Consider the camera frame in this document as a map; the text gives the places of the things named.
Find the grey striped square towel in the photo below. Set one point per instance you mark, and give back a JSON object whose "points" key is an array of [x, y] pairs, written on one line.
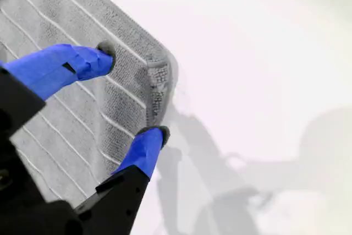
{"points": [[82, 114]]}

